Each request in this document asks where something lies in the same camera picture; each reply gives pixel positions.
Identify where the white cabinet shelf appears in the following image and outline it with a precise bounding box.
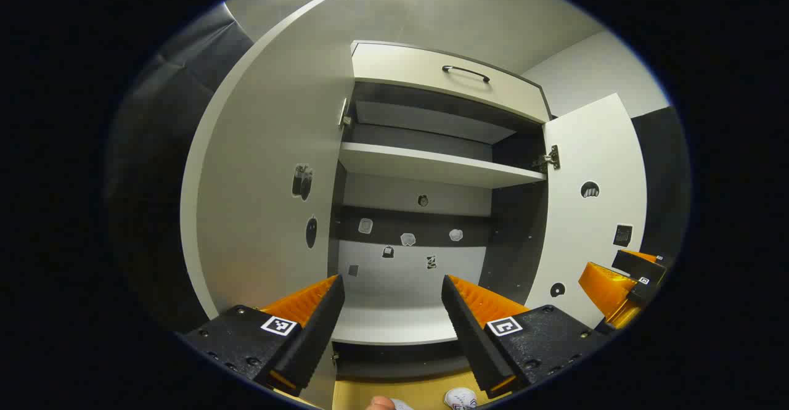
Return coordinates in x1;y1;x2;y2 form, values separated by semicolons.
338;142;548;190

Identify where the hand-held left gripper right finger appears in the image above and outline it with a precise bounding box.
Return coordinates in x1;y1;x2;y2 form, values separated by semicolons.
441;274;612;400

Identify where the white shoe cabinet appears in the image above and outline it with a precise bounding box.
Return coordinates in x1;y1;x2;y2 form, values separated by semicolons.
332;40;554;381

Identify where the white cabinet drawer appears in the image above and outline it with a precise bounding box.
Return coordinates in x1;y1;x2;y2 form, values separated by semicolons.
350;40;552;124

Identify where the black backdrop cloth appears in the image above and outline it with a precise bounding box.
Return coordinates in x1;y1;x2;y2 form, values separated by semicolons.
105;3;255;337
632;107;691;256

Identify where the black drawer handle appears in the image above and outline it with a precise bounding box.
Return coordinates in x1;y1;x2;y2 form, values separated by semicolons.
441;65;491;84

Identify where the white shoe cabinet door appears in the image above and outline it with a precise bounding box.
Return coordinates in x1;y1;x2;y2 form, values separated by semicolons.
524;92;648;330
180;0;356;410

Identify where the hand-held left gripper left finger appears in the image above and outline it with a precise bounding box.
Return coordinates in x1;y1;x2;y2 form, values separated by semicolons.
178;274;346;397

